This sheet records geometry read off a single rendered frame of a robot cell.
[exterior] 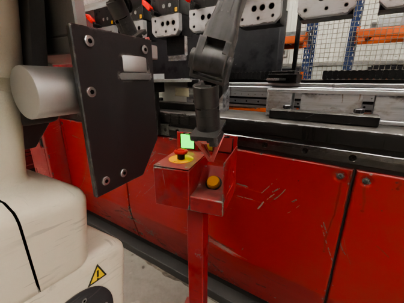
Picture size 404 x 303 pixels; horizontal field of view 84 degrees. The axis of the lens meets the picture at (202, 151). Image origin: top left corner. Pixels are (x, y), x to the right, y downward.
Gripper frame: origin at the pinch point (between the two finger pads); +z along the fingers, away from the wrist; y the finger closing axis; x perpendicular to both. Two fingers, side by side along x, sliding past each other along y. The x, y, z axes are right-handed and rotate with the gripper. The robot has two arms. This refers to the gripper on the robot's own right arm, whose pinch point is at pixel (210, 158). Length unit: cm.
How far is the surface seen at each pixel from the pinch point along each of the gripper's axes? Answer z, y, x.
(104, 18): -35, 61, 71
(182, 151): -0.4, 1.5, 8.8
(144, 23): -32, 54, 45
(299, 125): -2.7, 18.0, -21.8
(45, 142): 26, 36, 118
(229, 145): 1.7, 10.4, -2.7
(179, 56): -18, 50, 28
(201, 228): 22.6, -4.9, 2.9
